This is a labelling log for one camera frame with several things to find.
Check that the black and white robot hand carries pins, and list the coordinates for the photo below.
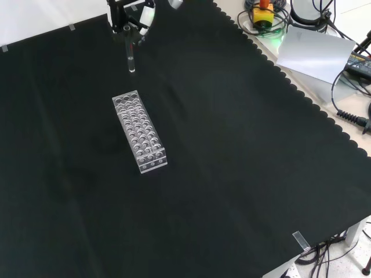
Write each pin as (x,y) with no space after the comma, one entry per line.
(146,14)

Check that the clear glass test tube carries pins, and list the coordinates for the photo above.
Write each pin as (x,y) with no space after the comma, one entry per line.
(130,52)

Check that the clear plastic test tube rack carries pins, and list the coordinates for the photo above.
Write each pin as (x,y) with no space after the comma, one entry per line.
(145,144)

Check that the grey tape strip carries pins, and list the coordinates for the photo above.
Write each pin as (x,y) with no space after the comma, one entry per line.
(4,48)
(72,27)

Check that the yellow stop button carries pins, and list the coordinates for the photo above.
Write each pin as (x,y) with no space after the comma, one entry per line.
(263,16)

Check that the pale grey board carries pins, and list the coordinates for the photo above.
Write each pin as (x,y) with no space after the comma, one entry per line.
(314,53)

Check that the black bench cloth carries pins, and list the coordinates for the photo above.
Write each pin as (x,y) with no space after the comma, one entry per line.
(203,179)

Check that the black power adapter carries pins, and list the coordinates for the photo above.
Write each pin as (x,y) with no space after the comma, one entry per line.
(359,65)

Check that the black and orange tripod leg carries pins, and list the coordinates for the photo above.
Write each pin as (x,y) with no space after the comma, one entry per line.
(363,43)

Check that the clear tape strip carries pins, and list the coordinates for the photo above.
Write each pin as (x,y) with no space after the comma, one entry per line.
(301,241)

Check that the white table leg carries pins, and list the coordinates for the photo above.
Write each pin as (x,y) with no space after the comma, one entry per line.
(355,231)

